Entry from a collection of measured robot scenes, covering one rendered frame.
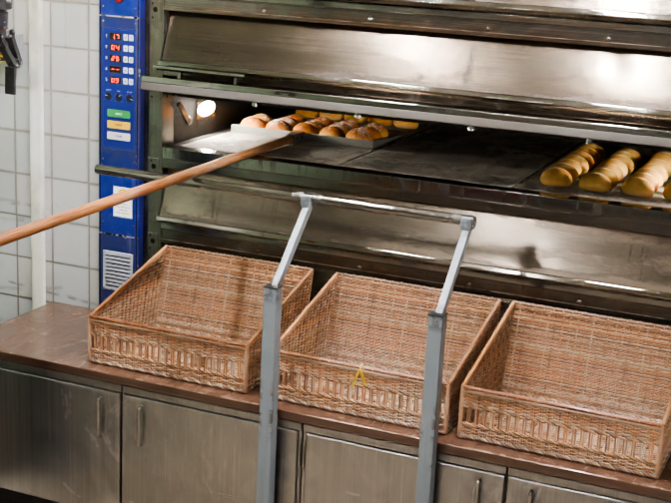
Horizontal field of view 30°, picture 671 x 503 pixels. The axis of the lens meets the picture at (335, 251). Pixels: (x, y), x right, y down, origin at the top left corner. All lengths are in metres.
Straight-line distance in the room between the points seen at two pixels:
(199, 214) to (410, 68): 0.89
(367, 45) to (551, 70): 0.58
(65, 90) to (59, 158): 0.24
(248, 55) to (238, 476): 1.32
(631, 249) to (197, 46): 1.52
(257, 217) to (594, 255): 1.10
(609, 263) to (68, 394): 1.69
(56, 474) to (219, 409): 0.66
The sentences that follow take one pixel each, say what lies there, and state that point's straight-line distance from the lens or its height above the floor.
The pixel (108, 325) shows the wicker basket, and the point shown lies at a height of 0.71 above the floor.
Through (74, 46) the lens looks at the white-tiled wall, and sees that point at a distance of 4.38.
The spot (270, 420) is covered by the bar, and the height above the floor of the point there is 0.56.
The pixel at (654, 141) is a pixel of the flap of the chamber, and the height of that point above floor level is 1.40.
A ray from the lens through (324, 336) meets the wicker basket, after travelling 3.98.
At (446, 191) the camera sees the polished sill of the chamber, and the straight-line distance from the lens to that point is 3.84.
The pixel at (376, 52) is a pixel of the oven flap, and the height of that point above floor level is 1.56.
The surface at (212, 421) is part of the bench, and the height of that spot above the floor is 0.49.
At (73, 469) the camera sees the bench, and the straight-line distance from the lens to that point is 4.08.
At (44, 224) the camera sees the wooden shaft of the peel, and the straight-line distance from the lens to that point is 3.11.
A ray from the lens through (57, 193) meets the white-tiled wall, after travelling 4.50.
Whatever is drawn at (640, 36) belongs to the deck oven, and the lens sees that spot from 3.66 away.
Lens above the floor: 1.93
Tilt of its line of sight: 15 degrees down
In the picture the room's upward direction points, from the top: 3 degrees clockwise
